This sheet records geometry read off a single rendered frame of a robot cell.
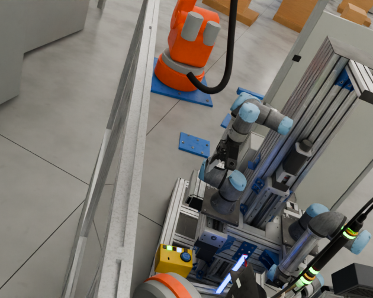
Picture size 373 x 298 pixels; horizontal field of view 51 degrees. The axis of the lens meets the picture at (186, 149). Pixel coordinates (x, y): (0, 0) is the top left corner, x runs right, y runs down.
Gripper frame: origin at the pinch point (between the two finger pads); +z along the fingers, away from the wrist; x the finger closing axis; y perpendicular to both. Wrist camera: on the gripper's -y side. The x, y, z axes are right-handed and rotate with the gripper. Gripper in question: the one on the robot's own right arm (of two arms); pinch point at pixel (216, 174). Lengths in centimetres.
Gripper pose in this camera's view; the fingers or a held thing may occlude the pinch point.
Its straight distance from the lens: 171.8
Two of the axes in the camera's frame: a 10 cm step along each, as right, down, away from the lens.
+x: -9.4, -2.6, -2.3
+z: -3.4, 7.4, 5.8
